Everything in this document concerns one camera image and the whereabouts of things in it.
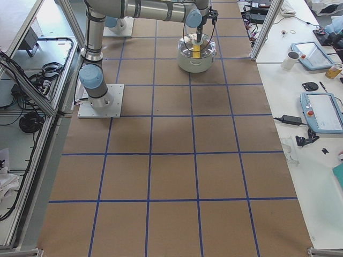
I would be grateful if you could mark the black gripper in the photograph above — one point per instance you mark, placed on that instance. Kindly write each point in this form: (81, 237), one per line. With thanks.
(200, 28)

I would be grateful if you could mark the yellow corn cob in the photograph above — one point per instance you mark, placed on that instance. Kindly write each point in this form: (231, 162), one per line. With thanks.
(196, 53)

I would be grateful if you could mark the glass pot lid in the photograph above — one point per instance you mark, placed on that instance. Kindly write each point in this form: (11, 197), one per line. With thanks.
(189, 46)

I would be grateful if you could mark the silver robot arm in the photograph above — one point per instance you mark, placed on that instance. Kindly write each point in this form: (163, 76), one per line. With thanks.
(117, 16)

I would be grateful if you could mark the pale green cooking pot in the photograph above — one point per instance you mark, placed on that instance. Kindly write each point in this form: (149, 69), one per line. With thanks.
(194, 65)

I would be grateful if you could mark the white mug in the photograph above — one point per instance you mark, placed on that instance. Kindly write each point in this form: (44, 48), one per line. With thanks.
(290, 60)

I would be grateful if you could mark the blue teach pendant far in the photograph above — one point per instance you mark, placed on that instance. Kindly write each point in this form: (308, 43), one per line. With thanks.
(315, 56)

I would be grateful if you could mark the blue teach pendant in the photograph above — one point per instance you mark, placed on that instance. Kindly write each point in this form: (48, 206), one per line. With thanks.
(315, 56)
(322, 112)

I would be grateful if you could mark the black power adapter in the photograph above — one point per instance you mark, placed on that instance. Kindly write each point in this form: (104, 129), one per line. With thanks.
(293, 120)

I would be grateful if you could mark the blue teach pendant near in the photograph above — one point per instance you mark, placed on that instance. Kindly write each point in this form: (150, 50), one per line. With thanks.
(322, 112)

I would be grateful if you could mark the white crumpled cloth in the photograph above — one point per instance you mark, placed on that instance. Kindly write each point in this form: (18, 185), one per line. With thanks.
(9, 181)

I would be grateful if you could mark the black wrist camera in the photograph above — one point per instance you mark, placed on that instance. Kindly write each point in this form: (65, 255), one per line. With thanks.
(213, 15)

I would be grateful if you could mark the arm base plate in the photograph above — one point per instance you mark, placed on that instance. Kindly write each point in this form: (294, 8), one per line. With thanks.
(105, 107)
(115, 27)

